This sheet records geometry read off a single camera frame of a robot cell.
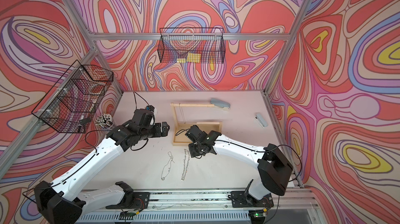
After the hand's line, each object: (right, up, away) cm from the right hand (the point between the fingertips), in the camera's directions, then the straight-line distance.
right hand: (196, 154), depth 81 cm
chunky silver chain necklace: (-5, -4, +5) cm, 9 cm away
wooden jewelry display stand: (-11, +11, +17) cm, 23 cm away
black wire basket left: (-61, +26, -8) cm, 67 cm away
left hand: (-16, +15, -4) cm, 22 cm away
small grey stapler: (+42, +17, +19) cm, 49 cm away
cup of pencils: (-49, +18, 0) cm, 52 cm away
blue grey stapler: (+16, +28, +30) cm, 44 cm away
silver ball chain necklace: (-16, -2, +7) cm, 17 cm away
